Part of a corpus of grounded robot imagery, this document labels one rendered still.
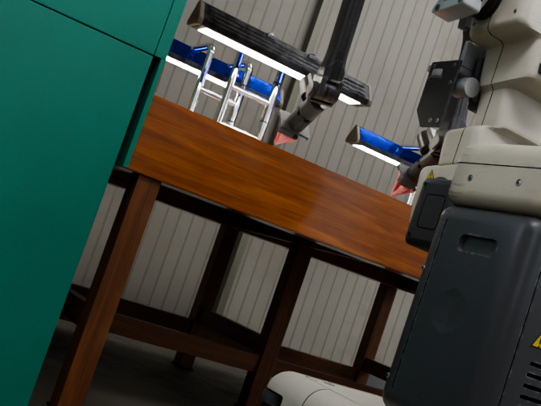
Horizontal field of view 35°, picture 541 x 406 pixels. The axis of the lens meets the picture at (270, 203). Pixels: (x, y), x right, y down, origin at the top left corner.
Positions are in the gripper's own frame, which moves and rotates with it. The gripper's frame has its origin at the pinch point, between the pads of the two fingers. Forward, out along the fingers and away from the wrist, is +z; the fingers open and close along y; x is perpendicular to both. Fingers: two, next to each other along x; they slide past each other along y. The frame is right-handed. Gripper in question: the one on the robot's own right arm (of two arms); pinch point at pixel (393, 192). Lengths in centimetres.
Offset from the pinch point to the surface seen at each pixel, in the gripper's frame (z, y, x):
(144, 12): -26, 100, 8
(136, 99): -13, 95, 23
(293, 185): -8, 47, 23
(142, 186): 2, 85, 33
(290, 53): -11, 45, -26
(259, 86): 32, 23, -63
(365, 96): -10.6, 16.1, -24.1
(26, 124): -4, 116, 33
